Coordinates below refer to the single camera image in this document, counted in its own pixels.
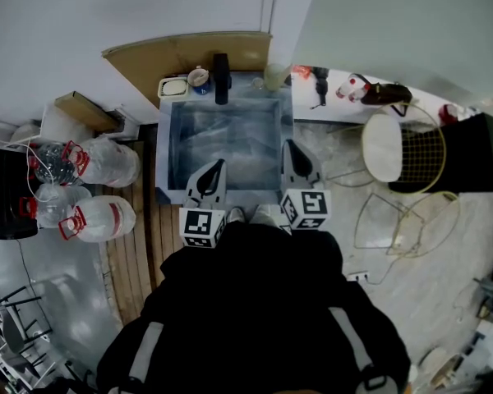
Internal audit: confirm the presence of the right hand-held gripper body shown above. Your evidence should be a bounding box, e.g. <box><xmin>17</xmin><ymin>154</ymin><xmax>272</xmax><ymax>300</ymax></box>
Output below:
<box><xmin>279</xmin><ymin>139</ymin><xmax>333</xmax><ymax>231</ymax></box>

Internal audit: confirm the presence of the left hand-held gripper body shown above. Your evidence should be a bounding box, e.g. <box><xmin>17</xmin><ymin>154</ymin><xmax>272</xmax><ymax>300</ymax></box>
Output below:
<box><xmin>178</xmin><ymin>158</ymin><xmax>228</xmax><ymax>251</ymax></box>

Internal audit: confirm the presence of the pale green cup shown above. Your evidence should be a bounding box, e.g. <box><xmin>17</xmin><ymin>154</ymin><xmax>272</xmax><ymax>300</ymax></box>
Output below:
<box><xmin>264</xmin><ymin>62</ymin><xmax>293</xmax><ymax>93</ymax></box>

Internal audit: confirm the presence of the blue and white mug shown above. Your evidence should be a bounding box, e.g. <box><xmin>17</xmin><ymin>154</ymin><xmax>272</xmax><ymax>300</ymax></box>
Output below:
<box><xmin>187</xmin><ymin>66</ymin><xmax>212</xmax><ymax>97</ymax></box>

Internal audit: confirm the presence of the person's right shoe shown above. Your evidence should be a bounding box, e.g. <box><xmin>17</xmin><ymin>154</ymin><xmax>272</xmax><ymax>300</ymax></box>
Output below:
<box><xmin>250</xmin><ymin>204</ymin><xmax>282</xmax><ymax>226</ymax></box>

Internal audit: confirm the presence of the wooden slat decking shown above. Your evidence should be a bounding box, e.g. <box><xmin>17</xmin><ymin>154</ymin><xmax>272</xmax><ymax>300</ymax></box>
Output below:
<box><xmin>99</xmin><ymin>125</ymin><xmax>191</xmax><ymax>326</ymax></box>

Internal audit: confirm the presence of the white round seat cushion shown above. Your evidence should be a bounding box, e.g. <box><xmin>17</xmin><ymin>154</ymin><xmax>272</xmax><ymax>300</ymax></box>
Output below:
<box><xmin>361</xmin><ymin>114</ymin><xmax>403</xmax><ymax>184</ymax></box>

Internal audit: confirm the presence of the black hair dryer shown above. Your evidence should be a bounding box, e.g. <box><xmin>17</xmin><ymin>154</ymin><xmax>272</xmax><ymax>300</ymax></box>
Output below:
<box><xmin>310</xmin><ymin>66</ymin><xmax>331</xmax><ymax>111</ymax></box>

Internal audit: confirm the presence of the small white red bottle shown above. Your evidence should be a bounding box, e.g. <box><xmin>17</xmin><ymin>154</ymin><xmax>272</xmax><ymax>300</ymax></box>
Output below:
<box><xmin>438</xmin><ymin>103</ymin><xmax>459</xmax><ymax>127</ymax></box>
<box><xmin>348</xmin><ymin>83</ymin><xmax>372</xmax><ymax>104</ymax></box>
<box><xmin>335</xmin><ymin>75</ymin><xmax>361</xmax><ymax>100</ymax></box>

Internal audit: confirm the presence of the black bottle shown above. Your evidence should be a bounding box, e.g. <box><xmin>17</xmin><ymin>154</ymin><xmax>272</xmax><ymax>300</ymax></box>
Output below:
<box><xmin>212</xmin><ymin>53</ymin><xmax>233</xmax><ymax>106</ymax></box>

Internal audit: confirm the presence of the cream soap dish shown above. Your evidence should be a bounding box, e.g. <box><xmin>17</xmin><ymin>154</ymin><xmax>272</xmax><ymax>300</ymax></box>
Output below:
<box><xmin>158</xmin><ymin>76</ymin><xmax>190</xmax><ymax>99</ymax></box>

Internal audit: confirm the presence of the person's black jacket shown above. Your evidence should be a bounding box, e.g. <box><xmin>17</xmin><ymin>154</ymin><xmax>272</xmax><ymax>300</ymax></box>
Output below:
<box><xmin>96</xmin><ymin>219</ymin><xmax>412</xmax><ymax>394</ymax></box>

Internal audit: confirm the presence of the dark brown bag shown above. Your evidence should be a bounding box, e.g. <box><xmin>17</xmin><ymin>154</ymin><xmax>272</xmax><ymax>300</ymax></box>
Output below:
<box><xmin>361</xmin><ymin>82</ymin><xmax>413</xmax><ymax>118</ymax></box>

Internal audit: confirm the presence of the large brown cardboard sheet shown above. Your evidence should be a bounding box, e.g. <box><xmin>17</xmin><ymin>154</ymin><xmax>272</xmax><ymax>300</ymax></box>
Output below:
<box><xmin>101</xmin><ymin>30</ymin><xmax>274</xmax><ymax>111</ymax></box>

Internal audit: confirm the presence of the long brown cardboard box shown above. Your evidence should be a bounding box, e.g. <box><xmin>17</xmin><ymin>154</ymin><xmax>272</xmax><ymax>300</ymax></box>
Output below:
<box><xmin>53</xmin><ymin>91</ymin><xmax>121</xmax><ymax>133</ymax></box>

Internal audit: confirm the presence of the white foam box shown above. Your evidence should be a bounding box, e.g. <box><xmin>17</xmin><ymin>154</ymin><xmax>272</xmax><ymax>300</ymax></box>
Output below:
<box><xmin>40</xmin><ymin>103</ymin><xmax>95</xmax><ymax>140</ymax></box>

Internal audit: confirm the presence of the black cabinet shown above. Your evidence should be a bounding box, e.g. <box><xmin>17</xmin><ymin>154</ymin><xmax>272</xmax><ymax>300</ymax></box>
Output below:
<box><xmin>388</xmin><ymin>112</ymin><xmax>493</xmax><ymax>195</ymax></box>

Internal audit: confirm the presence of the black plastic crate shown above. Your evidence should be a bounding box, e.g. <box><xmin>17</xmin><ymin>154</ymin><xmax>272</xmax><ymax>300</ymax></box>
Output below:
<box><xmin>0</xmin><ymin>145</ymin><xmax>40</xmax><ymax>240</ymax></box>

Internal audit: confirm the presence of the black metal stool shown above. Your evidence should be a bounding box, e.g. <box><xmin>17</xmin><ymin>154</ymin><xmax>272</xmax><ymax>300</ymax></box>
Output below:
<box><xmin>0</xmin><ymin>285</ymin><xmax>55</xmax><ymax>345</ymax></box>

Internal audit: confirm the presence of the frosted water bottle red handle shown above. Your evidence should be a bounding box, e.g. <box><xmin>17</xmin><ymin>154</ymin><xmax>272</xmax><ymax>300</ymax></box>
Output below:
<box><xmin>19</xmin><ymin>183</ymin><xmax>93</xmax><ymax>230</ymax></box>
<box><xmin>58</xmin><ymin>195</ymin><xmax>138</xmax><ymax>244</ymax></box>
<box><xmin>61</xmin><ymin>137</ymin><xmax>142</xmax><ymax>189</ymax></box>

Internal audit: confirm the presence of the beige power cable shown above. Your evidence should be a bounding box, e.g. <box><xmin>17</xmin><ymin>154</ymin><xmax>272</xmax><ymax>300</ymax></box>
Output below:
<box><xmin>367</xmin><ymin>256</ymin><xmax>399</xmax><ymax>286</ymax></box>

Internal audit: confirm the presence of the grey right shoulder strap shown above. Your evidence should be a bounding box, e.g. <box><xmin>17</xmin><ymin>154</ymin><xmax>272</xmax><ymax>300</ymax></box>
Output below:
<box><xmin>327</xmin><ymin>306</ymin><xmax>375</xmax><ymax>375</ymax></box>

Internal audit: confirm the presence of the grey shoulder strap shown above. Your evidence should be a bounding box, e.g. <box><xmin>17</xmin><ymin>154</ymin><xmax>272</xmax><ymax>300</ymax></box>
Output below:
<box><xmin>327</xmin><ymin>306</ymin><xmax>375</xmax><ymax>375</ymax></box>
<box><xmin>127</xmin><ymin>321</ymin><xmax>166</xmax><ymax>386</ymax></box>

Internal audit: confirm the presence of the grey left shoulder strap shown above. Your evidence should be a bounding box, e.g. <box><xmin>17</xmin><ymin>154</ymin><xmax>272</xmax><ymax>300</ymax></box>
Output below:
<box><xmin>127</xmin><ymin>321</ymin><xmax>166</xmax><ymax>386</ymax></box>

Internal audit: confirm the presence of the clear water bottle red handle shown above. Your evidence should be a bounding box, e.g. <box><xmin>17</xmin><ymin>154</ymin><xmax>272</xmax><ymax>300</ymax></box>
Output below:
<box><xmin>30</xmin><ymin>141</ymin><xmax>81</xmax><ymax>186</ymax></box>

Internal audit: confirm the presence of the white cable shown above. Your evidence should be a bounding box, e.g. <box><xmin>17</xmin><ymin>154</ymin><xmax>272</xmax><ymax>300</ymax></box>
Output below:
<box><xmin>0</xmin><ymin>135</ymin><xmax>61</xmax><ymax>203</ymax></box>

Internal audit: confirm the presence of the thin black floor cable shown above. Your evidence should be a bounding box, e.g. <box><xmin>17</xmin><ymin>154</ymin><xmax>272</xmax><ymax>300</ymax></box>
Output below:
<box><xmin>16</xmin><ymin>239</ymin><xmax>36</xmax><ymax>283</ymax></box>

